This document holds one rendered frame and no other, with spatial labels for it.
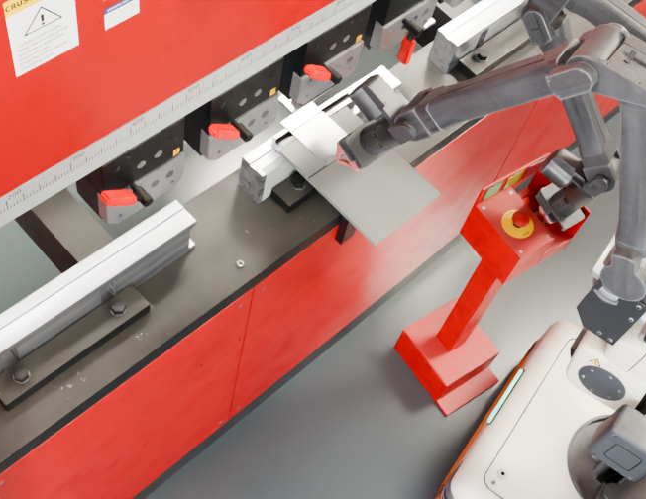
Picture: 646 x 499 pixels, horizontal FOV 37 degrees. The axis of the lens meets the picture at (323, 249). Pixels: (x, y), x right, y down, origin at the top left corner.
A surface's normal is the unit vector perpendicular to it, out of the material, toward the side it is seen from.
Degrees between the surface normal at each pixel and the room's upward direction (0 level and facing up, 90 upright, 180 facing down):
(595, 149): 71
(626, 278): 92
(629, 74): 3
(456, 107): 91
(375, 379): 0
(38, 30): 90
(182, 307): 0
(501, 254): 90
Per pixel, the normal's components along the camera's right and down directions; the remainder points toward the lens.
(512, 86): -0.62, 0.62
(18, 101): 0.68, 0.68
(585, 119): -0.42, 0.64
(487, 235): -0.81, 0.43
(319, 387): 0.15, -0.51
